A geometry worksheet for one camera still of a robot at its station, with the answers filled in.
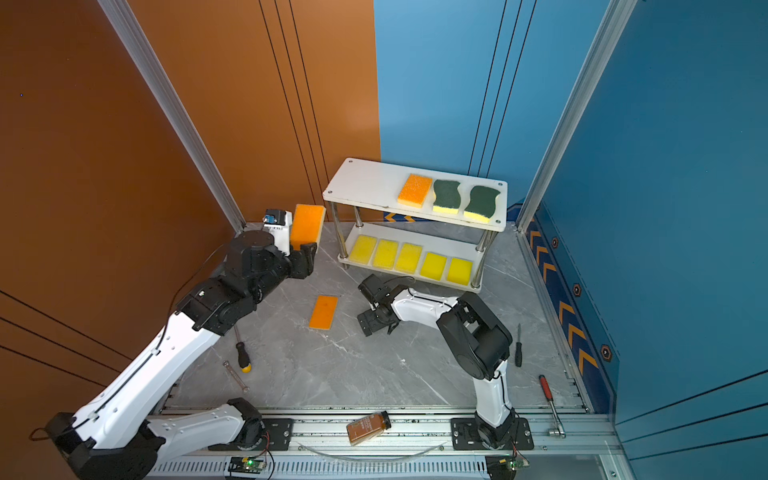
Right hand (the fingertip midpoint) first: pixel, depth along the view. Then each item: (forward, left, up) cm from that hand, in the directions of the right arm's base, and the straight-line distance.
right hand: (375, 321), depth 94 cm
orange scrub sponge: (+2, +16, +2) cm, 17 cm away
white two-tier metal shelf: (+43, -17, +2) cm, 46 cm away
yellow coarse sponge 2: (+22, -3, +7) cm, 23 cm away
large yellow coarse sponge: (+20, -11, +7) cm, 24 cm away
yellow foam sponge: (+16, -19, +7) cm, 26 cm away
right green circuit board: (-37, -32, -2) cm, 49 cm away
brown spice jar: (-30, 0, +4) cm, 31 cm away
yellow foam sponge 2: (+14, -27, +7) cm, 32 cm away
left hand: (+2, +14, +36) cm, 38 cm away
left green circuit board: (-37, +30, -1) cm, 47 cm away
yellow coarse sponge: (+23, +5, +8) cm, 25 cm away
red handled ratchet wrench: (-20, -47, 0) cm, 51 cm away
